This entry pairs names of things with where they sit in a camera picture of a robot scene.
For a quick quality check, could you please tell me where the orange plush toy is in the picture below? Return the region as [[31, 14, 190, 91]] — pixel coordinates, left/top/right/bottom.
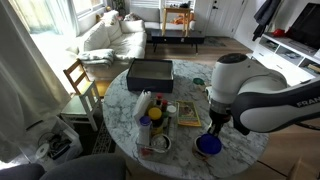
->
[[173, 13, 195, 26]]

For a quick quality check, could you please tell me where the grey folded blanket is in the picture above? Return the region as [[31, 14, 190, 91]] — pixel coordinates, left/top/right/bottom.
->
[[77, 48, 116, 68]]

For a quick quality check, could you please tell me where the grey armchair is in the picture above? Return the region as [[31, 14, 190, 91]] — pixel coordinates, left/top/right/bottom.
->
[[0, 153, 128, 180]]

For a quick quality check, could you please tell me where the floral sofa pillow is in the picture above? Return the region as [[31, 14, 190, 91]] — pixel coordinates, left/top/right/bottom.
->
[[101, 9, 120, 27]]

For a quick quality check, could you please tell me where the patterned sofa pillow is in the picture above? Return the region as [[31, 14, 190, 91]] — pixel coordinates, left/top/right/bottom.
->
[[123, 12, 143, 22]]

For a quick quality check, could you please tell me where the white storage crate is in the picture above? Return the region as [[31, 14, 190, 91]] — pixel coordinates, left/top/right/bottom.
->
[[24, 116, 84, 171]]

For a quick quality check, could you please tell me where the white tape roll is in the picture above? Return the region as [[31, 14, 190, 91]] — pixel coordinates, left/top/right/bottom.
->
[[35, 143, 50, 160]]

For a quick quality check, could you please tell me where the navy open cardboard box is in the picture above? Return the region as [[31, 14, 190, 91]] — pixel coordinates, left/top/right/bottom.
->
[[125, 58, 175, 94]]

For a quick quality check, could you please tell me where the black object on stool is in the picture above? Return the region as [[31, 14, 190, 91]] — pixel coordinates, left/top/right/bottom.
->
[[179, 1, 192, 10]]

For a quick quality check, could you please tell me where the black television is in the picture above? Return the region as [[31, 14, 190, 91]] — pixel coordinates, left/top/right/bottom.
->
[[288, 2, 320, 51]]

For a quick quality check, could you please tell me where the patterned floor rug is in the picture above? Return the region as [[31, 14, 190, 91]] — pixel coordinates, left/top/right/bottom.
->
[[91, 121, 116, 155]]

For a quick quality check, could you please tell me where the dark hanging jacket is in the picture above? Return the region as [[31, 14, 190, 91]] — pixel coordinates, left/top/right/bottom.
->
[[252, 0, 283, 42]]

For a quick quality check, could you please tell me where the yellow picture book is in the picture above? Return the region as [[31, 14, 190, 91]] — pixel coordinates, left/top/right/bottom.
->
[[175, 100, 203, 128]]

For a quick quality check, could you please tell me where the brown cardboard box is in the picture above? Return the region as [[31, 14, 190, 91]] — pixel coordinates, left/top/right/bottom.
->
[[286, 156, 320, 180]]

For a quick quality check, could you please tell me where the black coffee table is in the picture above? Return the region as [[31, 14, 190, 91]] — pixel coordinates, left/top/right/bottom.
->
[[150, 28, 205, 54]]

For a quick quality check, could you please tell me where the white sheer curtain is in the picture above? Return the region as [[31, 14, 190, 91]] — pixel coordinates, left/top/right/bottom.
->
[[0, 0, 73, 164]]

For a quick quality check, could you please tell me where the blue bowl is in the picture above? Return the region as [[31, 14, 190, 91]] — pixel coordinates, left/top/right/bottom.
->
[[196, 133, 223, 155]]

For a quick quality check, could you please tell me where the green round lid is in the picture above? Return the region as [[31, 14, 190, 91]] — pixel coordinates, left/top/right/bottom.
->
[[192, 77, 205, 86]]

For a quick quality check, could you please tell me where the white bottle blue cap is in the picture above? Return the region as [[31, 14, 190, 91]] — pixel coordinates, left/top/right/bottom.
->
[[137, 115, 153, 148]]

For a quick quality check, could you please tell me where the small white chair green seat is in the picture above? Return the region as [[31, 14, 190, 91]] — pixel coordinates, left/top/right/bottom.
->
[[60, 80, 103, 132]]

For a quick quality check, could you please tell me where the grey door mat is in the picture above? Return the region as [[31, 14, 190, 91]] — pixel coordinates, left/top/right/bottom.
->
[[203, 36, 227, 48]]

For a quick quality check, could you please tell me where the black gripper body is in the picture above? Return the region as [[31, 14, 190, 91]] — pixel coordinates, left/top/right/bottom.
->
[[208, 110, 232, 130]]

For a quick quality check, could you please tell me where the yellow lid jar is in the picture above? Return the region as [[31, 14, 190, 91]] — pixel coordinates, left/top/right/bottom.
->
[[148, 107, 165, 134]]

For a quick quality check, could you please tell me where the white door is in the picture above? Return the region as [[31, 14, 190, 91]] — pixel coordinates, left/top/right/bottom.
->
[[203, 0, 249, 38]]

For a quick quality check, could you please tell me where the wooden chair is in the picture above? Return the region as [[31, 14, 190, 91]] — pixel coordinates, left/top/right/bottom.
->
[[63, 59, 111, 98]]

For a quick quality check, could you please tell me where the white window frame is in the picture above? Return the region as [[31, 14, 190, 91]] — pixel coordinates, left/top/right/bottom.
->
[[8, 0, 106, 34]]

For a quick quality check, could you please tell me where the green house plant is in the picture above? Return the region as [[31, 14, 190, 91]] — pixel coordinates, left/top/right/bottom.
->
[[111, 0, 127, 18]]

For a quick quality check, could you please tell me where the white plastic bottle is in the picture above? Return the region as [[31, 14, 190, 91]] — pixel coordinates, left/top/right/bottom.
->
[[133, 90, 153, 126]]

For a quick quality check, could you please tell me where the red cap sauce bottle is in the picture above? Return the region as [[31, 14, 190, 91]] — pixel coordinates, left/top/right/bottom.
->
[[161, 99, 169, 114], [155, 93, 164, 108]]

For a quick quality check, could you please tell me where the white sectional sofa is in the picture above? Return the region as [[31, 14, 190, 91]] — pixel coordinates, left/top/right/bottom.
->
[[66, 6, 198, 81]]

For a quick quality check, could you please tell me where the white TV stand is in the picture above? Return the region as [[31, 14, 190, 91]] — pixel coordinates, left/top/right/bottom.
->
[[251, 32, 320, 88]]

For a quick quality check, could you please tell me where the red round object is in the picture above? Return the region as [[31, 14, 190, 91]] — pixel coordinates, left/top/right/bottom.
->
[[272, 28, 286, 38]]

